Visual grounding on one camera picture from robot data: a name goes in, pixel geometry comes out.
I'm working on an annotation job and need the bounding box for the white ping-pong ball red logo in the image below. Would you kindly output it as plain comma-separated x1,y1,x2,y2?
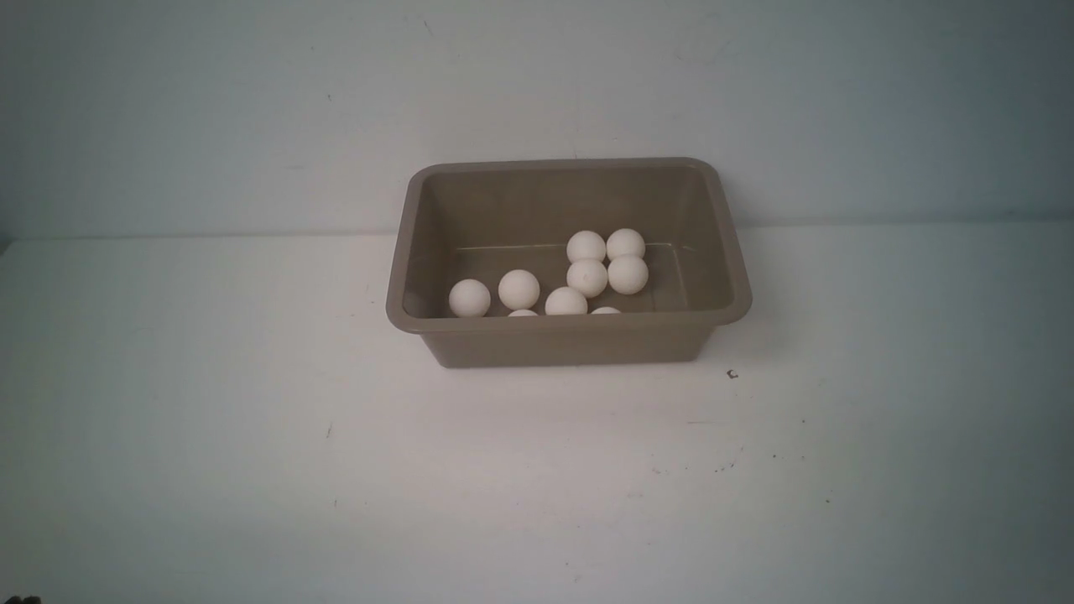
607,255,649,294

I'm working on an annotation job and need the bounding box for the white ping-pong ball extra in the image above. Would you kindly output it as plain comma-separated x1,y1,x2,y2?
498,270,540,312

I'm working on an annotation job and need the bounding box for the tan plastic bin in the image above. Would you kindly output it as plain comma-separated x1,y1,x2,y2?
386,157,753,368

